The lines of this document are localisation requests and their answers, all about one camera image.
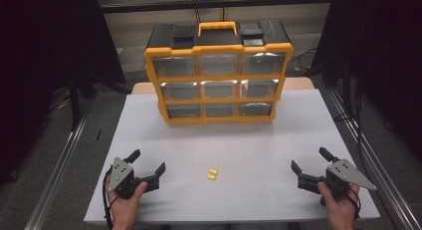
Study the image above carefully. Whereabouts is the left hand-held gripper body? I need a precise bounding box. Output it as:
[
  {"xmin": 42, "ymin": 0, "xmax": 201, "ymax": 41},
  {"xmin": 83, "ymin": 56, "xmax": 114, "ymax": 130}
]
[{"xmin": 107, "ymin": 156, "xmax": 161, "ymax": 200}]

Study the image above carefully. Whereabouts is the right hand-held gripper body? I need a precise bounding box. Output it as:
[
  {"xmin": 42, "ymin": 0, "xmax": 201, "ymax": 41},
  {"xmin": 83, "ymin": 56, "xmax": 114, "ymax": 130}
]
[{"xmin": 297, "ymin": 158, "xmax": 378, "ymax": 207}]

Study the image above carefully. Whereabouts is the clear plastic storage drawer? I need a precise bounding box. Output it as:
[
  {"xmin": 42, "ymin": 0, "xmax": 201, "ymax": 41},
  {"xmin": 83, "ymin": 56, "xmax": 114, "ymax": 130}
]
[{"xmin": 166, "ymin": 104, "xmax": 202, "ymax": 119}]

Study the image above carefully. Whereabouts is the yellow black organizer cabinet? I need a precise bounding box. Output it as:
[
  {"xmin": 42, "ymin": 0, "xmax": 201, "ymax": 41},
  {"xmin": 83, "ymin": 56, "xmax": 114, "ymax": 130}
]
[{"xmin": 142, "ymin": 20, "xmax": 296, "ymax": 125}]

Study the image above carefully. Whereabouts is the person's left hand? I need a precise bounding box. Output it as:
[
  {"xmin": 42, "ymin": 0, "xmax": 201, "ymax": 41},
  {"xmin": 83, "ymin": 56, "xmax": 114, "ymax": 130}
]
[{"xmin": 105, "ymin": 180, "xmax": 149, "ymax": 225}]

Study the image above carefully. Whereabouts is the person's right hand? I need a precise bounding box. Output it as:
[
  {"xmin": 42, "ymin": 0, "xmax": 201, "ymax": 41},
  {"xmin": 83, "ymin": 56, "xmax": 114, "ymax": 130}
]
[{"xmin": 316, "ymin": 181, "xmax": 361, "ymax": 226}]

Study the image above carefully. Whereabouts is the white table cover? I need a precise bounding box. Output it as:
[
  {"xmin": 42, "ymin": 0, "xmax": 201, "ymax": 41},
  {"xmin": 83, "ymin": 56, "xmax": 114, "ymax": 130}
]
[{"xmin": 83, "ymin": 89, "xmax": 381, "ymax": 224}]

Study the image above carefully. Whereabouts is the black curtain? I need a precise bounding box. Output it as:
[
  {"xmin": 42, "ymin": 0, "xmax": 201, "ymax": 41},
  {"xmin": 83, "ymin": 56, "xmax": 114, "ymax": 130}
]
[
  {"xmin": 0, "ymin": 0, "xmax": 126, "ymax": 185},
  {"xmin": 312, "ymin": 0, "xmax": 422, "ymax": 161}
]

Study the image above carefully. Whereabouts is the set of clear drawers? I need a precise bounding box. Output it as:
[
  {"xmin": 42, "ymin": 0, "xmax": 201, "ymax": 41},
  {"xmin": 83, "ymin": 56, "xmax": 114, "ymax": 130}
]
[{"xmin": 152, "ymin": 52, "xmax": 287, "ymax": 118}]

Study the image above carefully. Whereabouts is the black horizontal bar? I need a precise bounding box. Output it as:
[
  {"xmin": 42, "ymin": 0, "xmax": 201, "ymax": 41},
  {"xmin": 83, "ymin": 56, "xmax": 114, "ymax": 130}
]
[{"xmin": 99, "ymin": 0, "xmax": 334, "ymax": 15}]

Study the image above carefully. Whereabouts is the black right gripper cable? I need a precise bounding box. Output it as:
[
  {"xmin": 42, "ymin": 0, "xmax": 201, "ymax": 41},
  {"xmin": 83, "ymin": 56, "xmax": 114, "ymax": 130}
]
[{"xmin": 344, "ymin": 186, "xmax": 362, "ymax": 221}]

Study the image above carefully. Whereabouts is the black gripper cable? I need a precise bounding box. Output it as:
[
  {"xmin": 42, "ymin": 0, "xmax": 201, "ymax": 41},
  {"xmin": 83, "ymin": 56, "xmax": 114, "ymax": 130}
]
[
  {"xmin": 102, "ymin": 166, "xmax": 119, "ymax": 230},
  {"xmin": 344, "ymin": 186, "xmax": 362, "ymax": 221}
]

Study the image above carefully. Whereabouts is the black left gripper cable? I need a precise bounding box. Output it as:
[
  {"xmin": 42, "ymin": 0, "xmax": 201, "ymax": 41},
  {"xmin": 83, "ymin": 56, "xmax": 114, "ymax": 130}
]
[{"xmin": 102, "ymin": 166, "xmax": 119, "ymax": 230}]

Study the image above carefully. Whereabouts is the aluminium floor rail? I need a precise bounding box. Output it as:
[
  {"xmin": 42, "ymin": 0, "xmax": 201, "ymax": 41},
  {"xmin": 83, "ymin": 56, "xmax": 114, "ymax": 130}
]
[
  {"xmin": 327, "ymin": 87, "xmax": 422, "ymax": 230},
  {"xmin": 24, "ymin": 100, "xmax": 97, "ymax": 230}
]

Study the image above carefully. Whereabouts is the black stand post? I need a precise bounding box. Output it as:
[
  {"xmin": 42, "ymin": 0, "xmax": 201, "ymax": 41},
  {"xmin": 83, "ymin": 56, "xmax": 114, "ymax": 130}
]
[
  {"xmin": 67, "ymin": 73, "xmax": 83, "ymax": 131},
  {"xmin": 341, "ymin": 57, "xmax": 353, "ymax": 118}
]

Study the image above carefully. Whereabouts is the black floor cable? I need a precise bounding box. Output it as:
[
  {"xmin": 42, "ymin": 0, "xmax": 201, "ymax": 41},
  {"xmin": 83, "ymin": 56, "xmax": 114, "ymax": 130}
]
[{"xmin": 292, "ymin": 48, "xmax": 317, "ymax": 70}]

